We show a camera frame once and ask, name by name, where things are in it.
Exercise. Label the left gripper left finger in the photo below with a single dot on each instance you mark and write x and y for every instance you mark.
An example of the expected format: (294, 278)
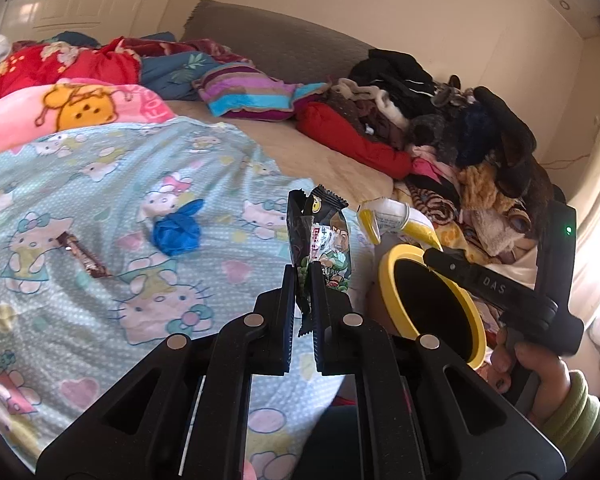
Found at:
(284, 321)

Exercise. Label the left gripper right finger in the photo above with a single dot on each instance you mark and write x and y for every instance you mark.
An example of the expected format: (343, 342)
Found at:
(329, 306)

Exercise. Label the green black snack packet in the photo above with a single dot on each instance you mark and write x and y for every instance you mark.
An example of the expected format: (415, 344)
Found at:
(318, 232)

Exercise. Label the yellow rimmed trash bin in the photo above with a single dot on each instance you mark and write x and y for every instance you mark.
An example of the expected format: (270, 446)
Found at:
(410, 300)

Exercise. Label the person's right hand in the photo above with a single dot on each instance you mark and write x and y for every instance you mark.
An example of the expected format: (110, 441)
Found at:
(553, 374)

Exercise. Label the blue crumpled wrapper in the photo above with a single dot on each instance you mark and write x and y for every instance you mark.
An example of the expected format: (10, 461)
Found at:
(178, 232)

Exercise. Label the beige bed sheet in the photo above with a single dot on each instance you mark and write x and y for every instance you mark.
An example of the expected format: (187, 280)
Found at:
(298, 156)

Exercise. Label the pile of dark clothes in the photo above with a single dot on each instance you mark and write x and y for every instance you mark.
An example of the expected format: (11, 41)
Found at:
(474, 175)

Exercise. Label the red long pillow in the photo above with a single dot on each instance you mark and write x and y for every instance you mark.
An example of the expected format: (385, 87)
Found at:
(325, 126)

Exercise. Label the brown candy wrapper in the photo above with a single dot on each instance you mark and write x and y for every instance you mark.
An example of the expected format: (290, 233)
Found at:
(91, 265)

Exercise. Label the light blue kitty quilt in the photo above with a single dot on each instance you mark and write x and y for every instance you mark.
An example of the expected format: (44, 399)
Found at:
(166, 370)

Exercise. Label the striped purple pillow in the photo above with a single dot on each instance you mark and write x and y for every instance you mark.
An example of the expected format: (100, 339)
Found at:
(238, 90)

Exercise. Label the grey bed headboard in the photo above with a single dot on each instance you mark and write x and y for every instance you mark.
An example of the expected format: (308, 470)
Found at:
(279, 45)

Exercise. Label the red floral blanket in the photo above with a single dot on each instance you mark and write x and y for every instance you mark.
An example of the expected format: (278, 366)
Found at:
(43, 64)

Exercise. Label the pink bear blanket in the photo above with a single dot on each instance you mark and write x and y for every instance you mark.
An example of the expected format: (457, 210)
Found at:
(32, 113)

